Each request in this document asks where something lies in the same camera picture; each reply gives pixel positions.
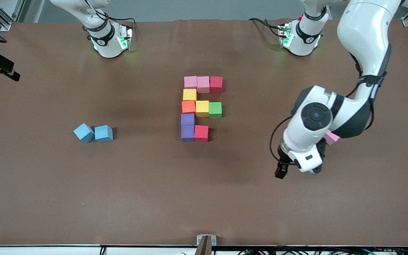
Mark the white table edge rail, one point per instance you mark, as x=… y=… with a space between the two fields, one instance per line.
x=30 y=250

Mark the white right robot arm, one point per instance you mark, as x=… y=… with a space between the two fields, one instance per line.
x=106 y=46

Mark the pink foam cube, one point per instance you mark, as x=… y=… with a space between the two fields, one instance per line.
x=332 y=138
x=190 y=81
x=203 y=83

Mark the blue foam cube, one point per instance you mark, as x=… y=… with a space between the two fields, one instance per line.
x=83 y=131
x=103 y=132

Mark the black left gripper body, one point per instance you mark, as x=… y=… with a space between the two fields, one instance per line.
x=282 y=157

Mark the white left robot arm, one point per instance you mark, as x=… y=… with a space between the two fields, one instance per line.
x=363 y=35

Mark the brown table mat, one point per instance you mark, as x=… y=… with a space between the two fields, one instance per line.
x=204 y=205

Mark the orange foam cube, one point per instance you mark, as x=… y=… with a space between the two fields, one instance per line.
x=188 y=106

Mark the green foam cube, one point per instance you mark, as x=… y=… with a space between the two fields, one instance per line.
x=215 y=109

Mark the yellow foam cube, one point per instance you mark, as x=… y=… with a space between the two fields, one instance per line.
x=190 y=94
x=202 y=108

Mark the red foam cube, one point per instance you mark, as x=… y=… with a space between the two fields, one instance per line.
x=216 y=83
x=201 y=132

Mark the purple foam cube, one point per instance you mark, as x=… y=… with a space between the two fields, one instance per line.
x=187 y=132
x=187 y=119

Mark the yellow floor tape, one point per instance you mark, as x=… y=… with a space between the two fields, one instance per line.
x=383 y=10

